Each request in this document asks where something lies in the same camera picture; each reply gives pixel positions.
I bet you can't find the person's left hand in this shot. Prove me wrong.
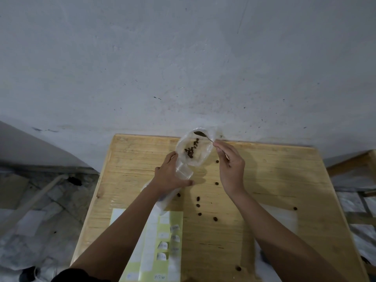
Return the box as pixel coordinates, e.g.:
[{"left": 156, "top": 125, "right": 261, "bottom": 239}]
[{"left": 148, "top": 152, "right": 195, "bottom": 197}]

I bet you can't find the person's right hand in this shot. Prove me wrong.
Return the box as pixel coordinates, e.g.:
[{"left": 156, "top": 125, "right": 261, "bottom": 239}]
[{"left": 212, "top": 140, "right": 246, "bottom": 198}]

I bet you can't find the small translucent plastic bag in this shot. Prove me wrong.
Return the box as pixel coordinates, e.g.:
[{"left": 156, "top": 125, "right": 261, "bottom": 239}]
[
  {"left": 141, "top": 161, "right": 194, "bottom": 216},
  {"left": 254, "top": 204, "right": 299, "bottom": 282}
]

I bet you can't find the large clear plastic bag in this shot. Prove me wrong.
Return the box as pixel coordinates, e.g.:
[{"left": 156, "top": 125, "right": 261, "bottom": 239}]
[{"left": 175, "top": 126, "right": 218, "bottom": 168}]

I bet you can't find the metal spoon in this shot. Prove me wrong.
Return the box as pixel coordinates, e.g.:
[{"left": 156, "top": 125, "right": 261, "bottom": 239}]
[{"left": 193, "top": 130, "right": 230, "bottom": 161}]

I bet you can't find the person's right forearm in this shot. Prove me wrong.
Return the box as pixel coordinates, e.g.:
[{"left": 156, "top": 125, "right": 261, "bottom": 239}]
[{"left": 229, "top": 188, "right": 349, "bottom": 282}]

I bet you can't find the person's left forearm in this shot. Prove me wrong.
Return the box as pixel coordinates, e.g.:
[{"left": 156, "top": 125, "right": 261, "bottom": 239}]
[{"left": 70, "top": 184, "right": 177, "bottom": 282}]

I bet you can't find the person's black shirt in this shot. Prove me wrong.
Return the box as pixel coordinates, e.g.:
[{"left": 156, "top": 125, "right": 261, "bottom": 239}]
[{"left": 51, "top": 268, "right": 112, "bottom": 282}]

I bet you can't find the pale yellow label sheet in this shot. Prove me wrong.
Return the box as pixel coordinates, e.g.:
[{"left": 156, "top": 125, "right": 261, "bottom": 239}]
[{"left": 109, "top": 208, "right": 184, "bottom": 282}]

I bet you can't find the light wooden side table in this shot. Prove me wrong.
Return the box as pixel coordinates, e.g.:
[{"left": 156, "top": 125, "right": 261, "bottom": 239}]
[{"left": 326, "top": 149, "right": 376, "bottom": 197}]

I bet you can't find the white grey cabinet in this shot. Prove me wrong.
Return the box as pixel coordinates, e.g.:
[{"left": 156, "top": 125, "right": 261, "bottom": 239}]
[{"left": 0, "top": 121, "right": 100, "bottom": 175}]

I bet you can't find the wooden stick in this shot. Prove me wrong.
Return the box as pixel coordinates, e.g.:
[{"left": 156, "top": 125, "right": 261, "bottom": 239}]
[{"left": 0, "top": 174, "right": 70, "bottom": 236}]

